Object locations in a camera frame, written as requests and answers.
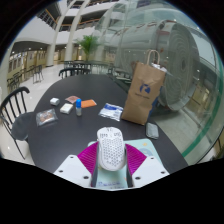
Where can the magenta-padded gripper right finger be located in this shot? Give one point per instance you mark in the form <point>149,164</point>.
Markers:
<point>148,170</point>

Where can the orange cloth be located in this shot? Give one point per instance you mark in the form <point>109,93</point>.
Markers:
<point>89,103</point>

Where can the group of distant chairs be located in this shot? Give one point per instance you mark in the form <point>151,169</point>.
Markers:
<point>36,71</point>

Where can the light green cartoon mouse pad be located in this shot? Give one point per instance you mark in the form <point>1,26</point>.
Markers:
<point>140,146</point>

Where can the green potted palm plant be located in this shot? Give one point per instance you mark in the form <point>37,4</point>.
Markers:
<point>88,43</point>

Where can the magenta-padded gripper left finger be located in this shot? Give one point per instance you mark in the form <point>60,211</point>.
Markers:
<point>75,170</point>

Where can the small white box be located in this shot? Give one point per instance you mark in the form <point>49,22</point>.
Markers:
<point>54,101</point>

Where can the clear plastic packet, blue print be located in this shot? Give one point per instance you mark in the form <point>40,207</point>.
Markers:
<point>111,111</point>

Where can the brown paper bag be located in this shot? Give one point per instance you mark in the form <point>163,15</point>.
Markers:
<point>141,100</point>

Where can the white rectangular box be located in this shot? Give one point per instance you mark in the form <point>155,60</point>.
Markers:
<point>66,108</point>

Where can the black chair at table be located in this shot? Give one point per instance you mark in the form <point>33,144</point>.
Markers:
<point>83,69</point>
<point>66,70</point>

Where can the black spindle-back chair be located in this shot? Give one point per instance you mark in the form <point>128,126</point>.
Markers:
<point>21,125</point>

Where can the white perforated computer mouse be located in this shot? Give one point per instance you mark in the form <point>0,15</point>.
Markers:
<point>111,150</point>

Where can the clear packet of cookies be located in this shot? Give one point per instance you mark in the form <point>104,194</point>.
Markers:
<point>46,117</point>

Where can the small blue-capped bottle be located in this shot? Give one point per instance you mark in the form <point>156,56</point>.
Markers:
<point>78,106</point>

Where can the large grey ribbed cylinder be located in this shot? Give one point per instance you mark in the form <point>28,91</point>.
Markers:
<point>180,63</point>

